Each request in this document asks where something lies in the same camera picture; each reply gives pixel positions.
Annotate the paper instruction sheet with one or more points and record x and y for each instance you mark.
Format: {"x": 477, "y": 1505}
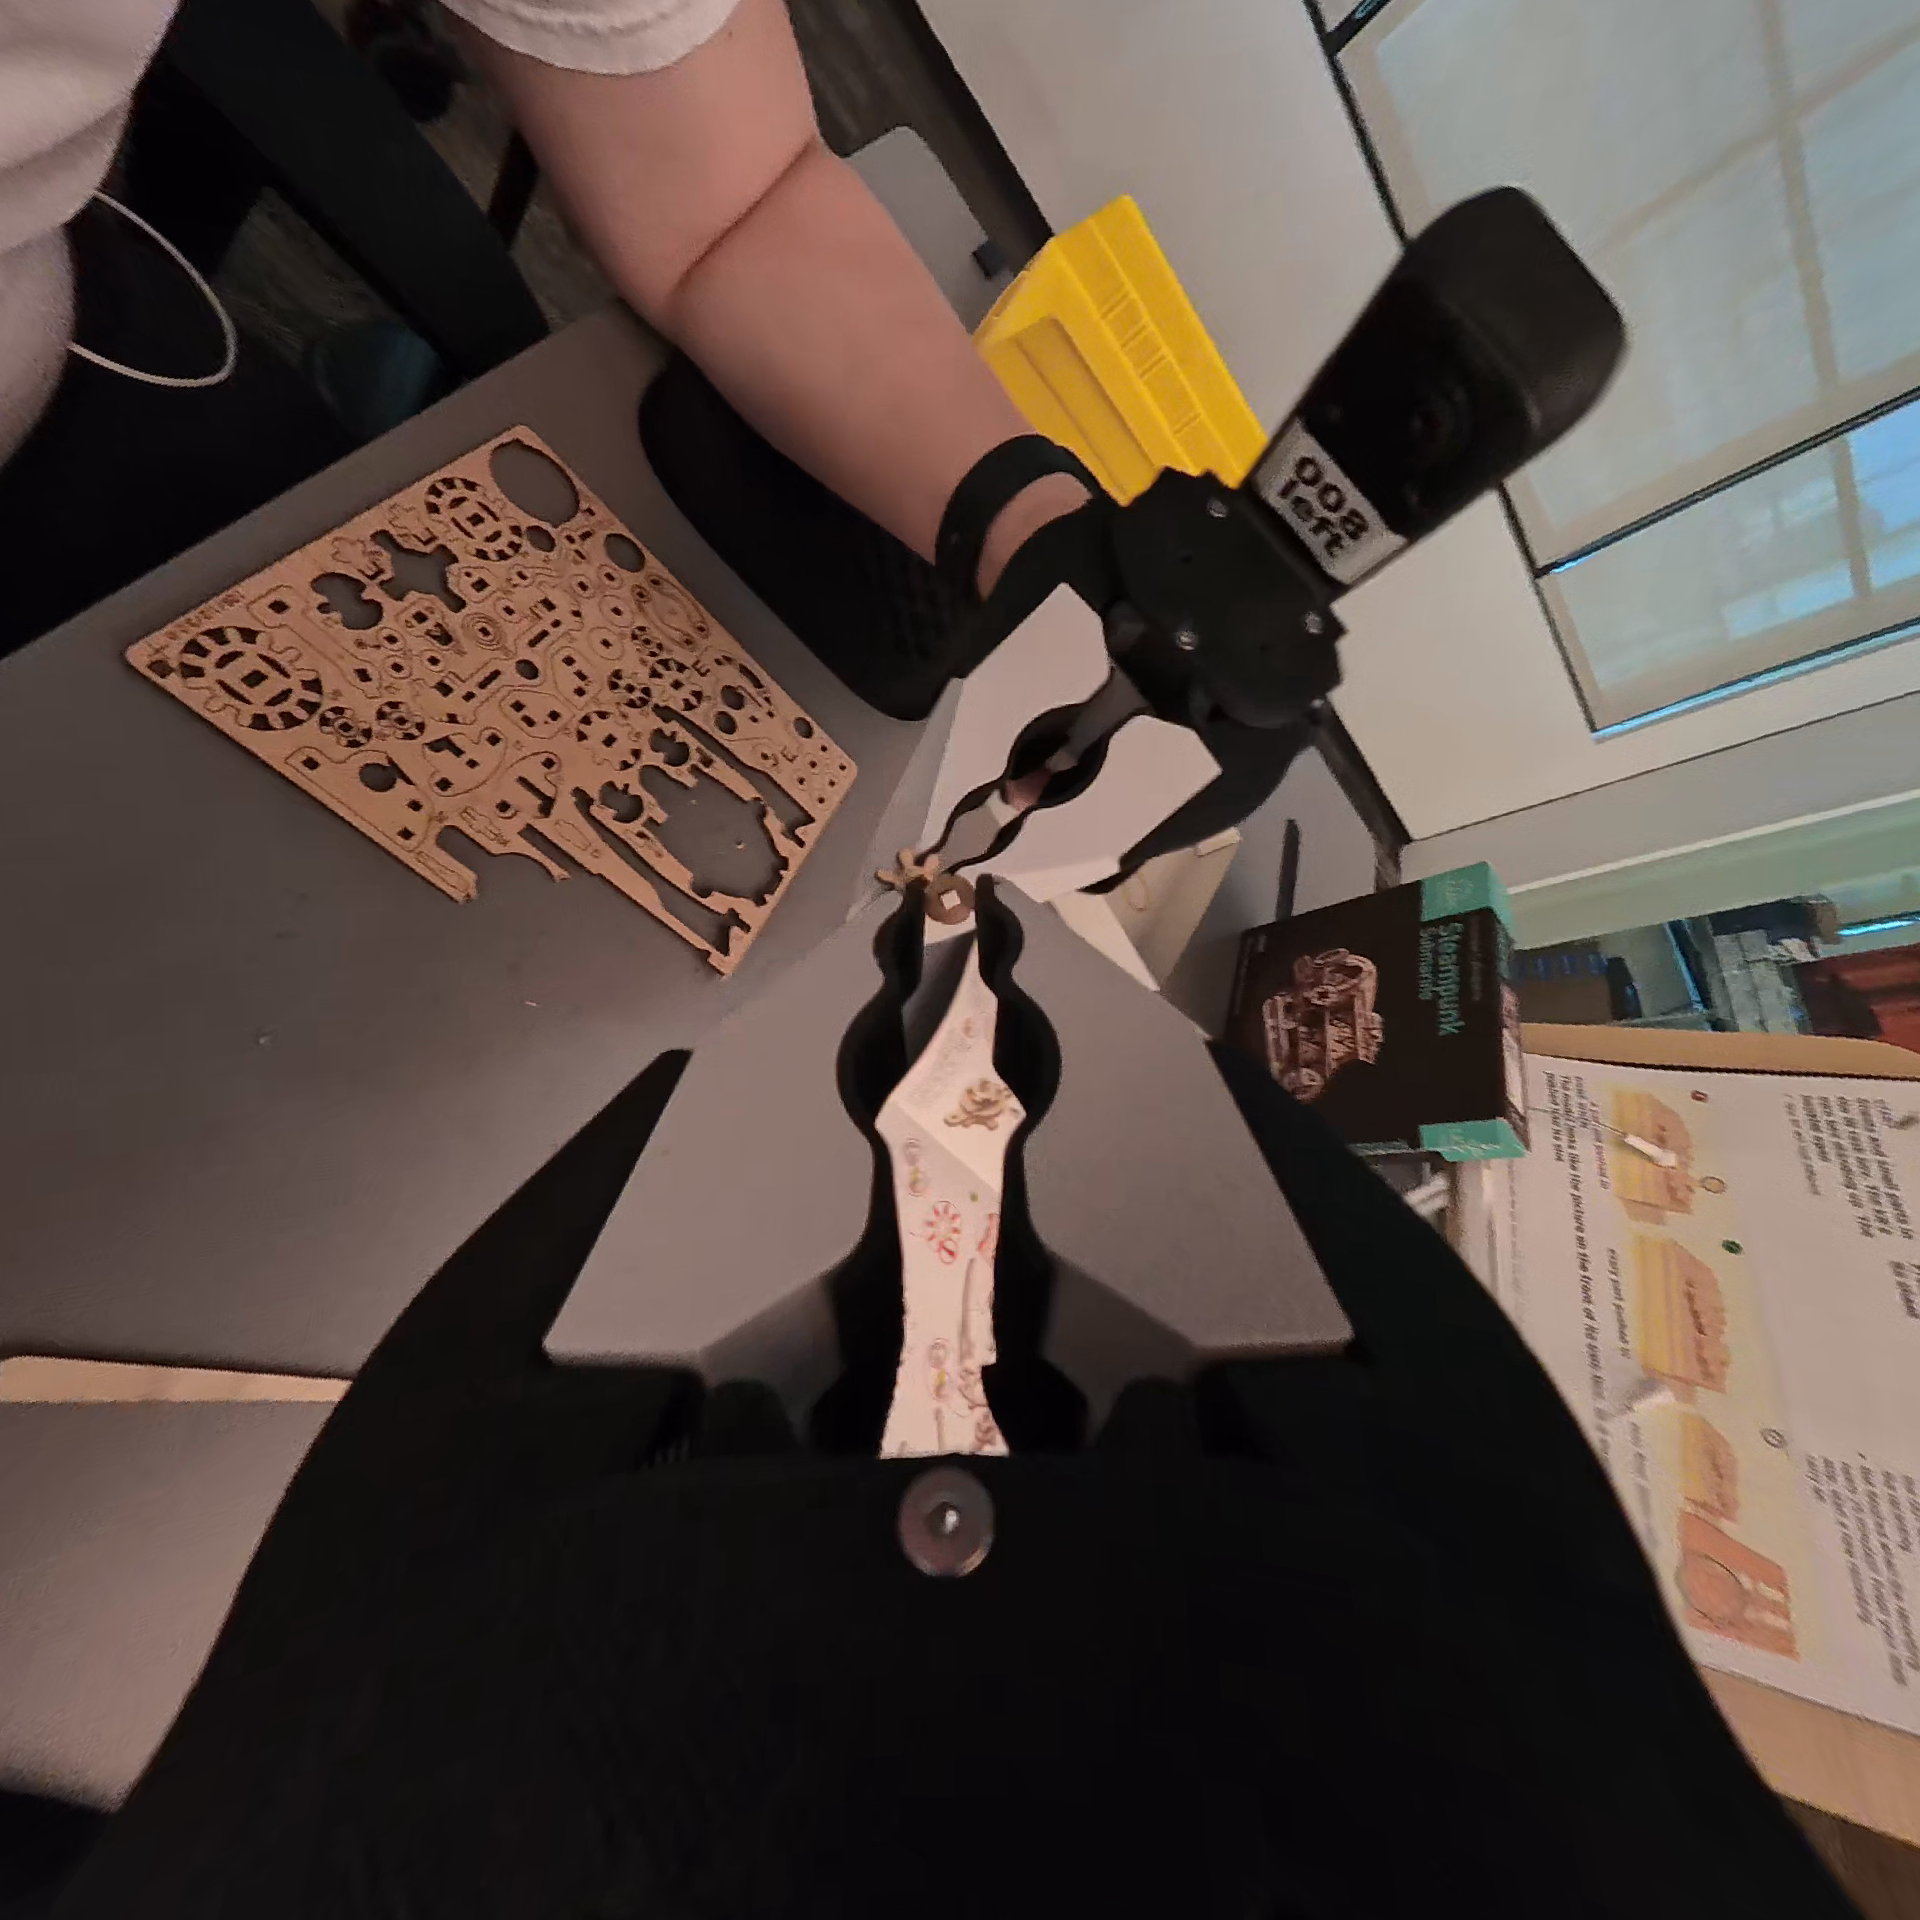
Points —
{"x": 1845, "y": 1801}

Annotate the small wooden gear part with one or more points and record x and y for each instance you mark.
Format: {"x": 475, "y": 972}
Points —
{"x": 950, "y": 896}

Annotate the plain plywood sheet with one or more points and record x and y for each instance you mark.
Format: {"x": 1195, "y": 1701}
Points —
{"x": 151, "y": 1381}

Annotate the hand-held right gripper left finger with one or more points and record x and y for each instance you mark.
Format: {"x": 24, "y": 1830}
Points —
{"x": 751, "y": 1200}

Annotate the black textured wrist rest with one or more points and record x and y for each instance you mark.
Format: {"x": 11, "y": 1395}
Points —
{"x": 810, "y": 601}

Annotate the printed instruction sheet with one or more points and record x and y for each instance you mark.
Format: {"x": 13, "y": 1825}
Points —
{"x": 1725, "y": 1274}

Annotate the window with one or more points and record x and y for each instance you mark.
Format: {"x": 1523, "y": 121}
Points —
{"x": 1651, "y": 181}

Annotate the shelf with stored goods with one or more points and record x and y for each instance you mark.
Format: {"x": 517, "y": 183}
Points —
{"x": 1725, "y": 961}

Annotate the person's left forearm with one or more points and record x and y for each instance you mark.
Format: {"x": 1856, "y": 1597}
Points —
{"x": 781, "y": 271}

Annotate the black and teal kit box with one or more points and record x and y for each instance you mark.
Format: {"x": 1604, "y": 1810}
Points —
{"x": 1381, "y": 1005}

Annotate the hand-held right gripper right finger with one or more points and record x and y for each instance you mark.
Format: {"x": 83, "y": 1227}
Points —
{"x": 1171, "y": 1200}

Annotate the ornate wooden lever part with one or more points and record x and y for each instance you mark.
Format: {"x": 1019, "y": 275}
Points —
{"x": 905, "y": 866}

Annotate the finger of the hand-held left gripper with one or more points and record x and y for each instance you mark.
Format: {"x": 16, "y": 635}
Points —
{"x": 1140, "y": 794}
{"x": 1028, "y": 675}

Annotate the black chair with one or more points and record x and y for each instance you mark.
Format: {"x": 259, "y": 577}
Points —
{"x": 345, "y": 181}

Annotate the stack of yellow bins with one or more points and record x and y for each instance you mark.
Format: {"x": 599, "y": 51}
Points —
{"x": 1110, "y": 345}

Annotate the laser-cut wooden parts sheet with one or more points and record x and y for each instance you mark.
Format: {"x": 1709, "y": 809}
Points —
{"x": 495, "y": 660}

